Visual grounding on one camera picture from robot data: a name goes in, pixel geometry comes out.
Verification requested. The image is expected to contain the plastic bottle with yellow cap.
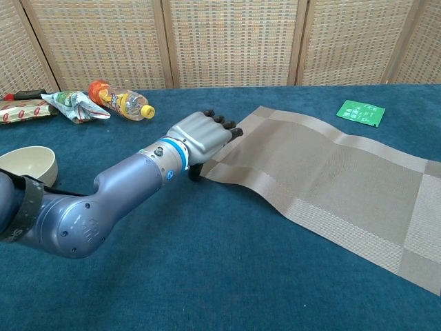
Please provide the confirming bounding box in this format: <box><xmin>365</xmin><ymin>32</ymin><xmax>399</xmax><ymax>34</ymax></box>
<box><xmin>88</xmin><ymin>79</ymin><xmax>156</xmax><ymax>122</ymax></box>

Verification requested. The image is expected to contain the woven beige placemat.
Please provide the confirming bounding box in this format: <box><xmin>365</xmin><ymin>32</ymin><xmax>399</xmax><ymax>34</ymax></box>
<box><xmin>203</xmin><ymin>106</ymin><xmax>441</xmax><ymax>297</ymax></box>

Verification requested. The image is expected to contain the green sachet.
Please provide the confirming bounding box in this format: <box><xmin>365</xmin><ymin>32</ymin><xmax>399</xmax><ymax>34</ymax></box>
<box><xmin>336</xmin><ymin>99</ymin><xmax>386</xmax><ymax>128</ymax></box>

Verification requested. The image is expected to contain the gold foil packet red print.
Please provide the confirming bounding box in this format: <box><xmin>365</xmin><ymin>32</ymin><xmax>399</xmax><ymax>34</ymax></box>
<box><xmin>0</xmin><ymin>98</ymin><xmax>59</xmax><ymax>127</ymax></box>

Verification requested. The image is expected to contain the woven bamboo screen panel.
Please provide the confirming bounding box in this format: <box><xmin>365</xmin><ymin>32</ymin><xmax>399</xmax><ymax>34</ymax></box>
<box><xmin>21</xmin><ymin>0</ymin><xmax>174</xmax><ymax>91</ymax></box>
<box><xmin>0</xmin><ymin>0</ymin><xmax>60</xmax><ymax>99</ymax></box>
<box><xmin>161</xmin><ymin>0</ymin><xmax>309</xmax><ymax>89</ymax></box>
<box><xmin>389</xmin><ymin>0</ymin><xmax>441</xmax><ymax>86</ymax></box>
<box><xmin>295</xmin><ymin>0</ymin><xmax>422</xmax><ymax>87</ymax></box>

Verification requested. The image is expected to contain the crumpled white green snack bag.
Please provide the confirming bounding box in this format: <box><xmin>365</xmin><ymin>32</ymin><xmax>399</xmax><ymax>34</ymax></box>
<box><xmin>40</xmin><ymin>90</ymin><xmax>111</xmax><ymax>125</ymax></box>

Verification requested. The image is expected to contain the beige bowl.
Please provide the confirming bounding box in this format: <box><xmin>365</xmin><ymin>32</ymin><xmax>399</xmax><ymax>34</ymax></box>
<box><xmin>0</xmin><ymin>146</ymin><xmax>59</xmax><ymax>189</ymax></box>

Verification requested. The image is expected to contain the black strap on arm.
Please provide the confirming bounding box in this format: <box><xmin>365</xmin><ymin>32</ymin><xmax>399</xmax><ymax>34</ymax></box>
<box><xmin>0</xmin><ymin>168</ymin><xmax>45</xmax><ymax>244</ymax></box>

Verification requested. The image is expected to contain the black box with red end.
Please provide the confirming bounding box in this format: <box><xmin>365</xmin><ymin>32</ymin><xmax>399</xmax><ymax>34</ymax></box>
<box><xmin>1</xmin><ymin>89</ymin><xmax>48</xmax><ymax>102</ymax></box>

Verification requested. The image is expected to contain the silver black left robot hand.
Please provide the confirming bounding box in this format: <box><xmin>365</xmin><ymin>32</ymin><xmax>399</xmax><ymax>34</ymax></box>
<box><xmin>168</xmin><ymin>109</ymin><xmax>244</xmax><ymax>182</ymax></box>

